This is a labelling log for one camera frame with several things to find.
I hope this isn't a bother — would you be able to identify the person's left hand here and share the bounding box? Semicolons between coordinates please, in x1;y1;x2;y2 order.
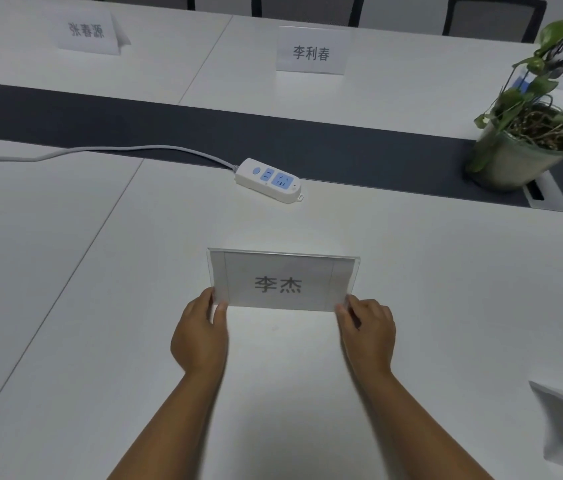
170;287;229;378

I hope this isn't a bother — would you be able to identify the person's right hand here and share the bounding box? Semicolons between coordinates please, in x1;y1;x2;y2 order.
334;295;396;379

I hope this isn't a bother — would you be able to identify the clear acrylic name card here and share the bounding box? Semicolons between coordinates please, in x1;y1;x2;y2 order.
207;248;362;314

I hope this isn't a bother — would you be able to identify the person's left forearm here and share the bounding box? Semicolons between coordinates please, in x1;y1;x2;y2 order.
107;367;226;480

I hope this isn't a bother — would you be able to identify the person's right forearm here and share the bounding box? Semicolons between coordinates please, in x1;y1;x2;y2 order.
349;369;493;480

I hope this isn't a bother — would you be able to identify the white power strip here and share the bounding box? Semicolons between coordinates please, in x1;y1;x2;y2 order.
234;158;305;205

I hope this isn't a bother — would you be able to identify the grey plant pot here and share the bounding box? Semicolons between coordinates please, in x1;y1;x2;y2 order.
467;106;563;191

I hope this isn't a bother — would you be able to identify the green leafy plant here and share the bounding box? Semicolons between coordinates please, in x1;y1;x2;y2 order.
465;18;563;174

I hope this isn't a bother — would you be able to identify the white power strip cable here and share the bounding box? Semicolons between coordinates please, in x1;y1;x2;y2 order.
0;144;240;172

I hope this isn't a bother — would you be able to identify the silver table cable port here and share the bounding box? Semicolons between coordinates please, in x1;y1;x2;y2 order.
521;174;563;213

